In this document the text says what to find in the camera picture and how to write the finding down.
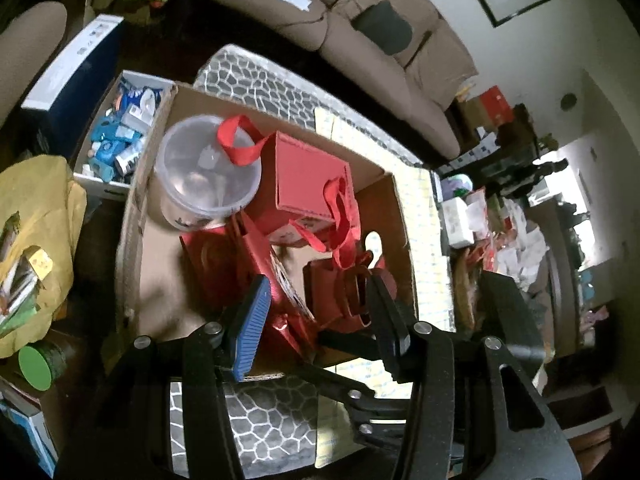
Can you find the red paper bag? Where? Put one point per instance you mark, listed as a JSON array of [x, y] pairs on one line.
[[226, 260]]

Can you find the clear plastic tub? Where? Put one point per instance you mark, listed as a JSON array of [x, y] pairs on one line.
[[199, 184]]

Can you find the white tissue box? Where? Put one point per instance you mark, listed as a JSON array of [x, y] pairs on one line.
[[457, 223]]

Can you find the blue white carton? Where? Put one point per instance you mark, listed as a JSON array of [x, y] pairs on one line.
[[63, 99]]

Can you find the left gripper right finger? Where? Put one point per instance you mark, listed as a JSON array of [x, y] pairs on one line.
[[508, 431]]

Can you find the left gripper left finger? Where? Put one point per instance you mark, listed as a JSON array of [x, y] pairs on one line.
[[212, 355]]

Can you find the red box on shelf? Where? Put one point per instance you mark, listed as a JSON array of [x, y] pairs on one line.
[[497, 107]]

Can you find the yellow plaid cloth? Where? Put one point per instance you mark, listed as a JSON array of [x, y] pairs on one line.
[[418, 205]]

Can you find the box of blue items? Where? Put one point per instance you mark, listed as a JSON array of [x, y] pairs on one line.
[[109, 154]]

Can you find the green lid can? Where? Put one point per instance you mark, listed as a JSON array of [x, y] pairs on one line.
[[43, 363]]

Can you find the brown sofa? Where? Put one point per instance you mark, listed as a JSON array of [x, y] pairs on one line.
[[417, 85]]

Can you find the red gift bag box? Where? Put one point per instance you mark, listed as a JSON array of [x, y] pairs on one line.
[[305, 196]]

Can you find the large cardboard box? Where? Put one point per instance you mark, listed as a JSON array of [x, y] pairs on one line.
[[156, 289]]

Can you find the dark cushion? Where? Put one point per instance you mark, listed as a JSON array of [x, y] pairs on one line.
[[385, 27]]

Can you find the yellow plastic bag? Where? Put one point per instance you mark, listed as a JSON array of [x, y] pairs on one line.
[[40, 196]]

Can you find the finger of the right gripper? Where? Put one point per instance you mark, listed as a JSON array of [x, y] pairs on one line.
[[350, 349]]

